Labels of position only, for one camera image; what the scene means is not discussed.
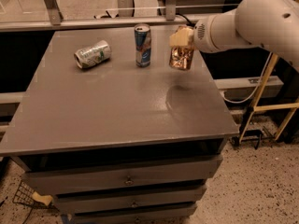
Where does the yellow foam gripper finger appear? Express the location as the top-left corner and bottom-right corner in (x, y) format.
(169, 26), (194, 49)

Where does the crushed orange soda can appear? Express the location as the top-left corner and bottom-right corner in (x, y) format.
(169, 47), (193, 71)

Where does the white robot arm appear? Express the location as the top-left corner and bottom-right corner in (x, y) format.
(169, 0), (299, 66)

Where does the tall blue energy drink can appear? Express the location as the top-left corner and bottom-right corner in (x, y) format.
(135, 23), (151, 67)

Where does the crushed green white can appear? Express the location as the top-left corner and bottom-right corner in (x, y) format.
(74, 40), (112, 69)

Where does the grey metal railing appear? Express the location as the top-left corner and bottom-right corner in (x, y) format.
(0, 0), (244, 33)

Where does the grey drawer cabinet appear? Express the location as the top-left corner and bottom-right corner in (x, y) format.
(0, 24), (240, 224)

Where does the top grey drawer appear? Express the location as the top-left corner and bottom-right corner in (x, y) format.
(22, 155), (222, 195)

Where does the grey drawer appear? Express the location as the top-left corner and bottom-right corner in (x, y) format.
(22, 155), (222, 195)
(74, 202), (196, 224)
(54, 185), (206, 214)

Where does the middle grey drawer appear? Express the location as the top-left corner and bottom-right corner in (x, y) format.
(54, 185), (206, 214)

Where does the bottom grey drawer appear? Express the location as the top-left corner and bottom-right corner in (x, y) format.
(74, 202), (196, 224)

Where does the yellow foam piece on floor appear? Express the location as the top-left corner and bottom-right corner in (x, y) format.
(32, 191), (52, 206)

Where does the black cable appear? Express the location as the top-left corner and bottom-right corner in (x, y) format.
(177, 13), (196, 28)

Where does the white cable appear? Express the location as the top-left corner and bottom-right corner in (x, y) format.
(222, 51), (274, 105)

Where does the yellow metal ladder frame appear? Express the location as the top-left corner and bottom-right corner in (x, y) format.
(237, 52), (299, 145)

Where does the black wire basket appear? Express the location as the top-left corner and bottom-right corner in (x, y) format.
(13, 181), (46, 209)

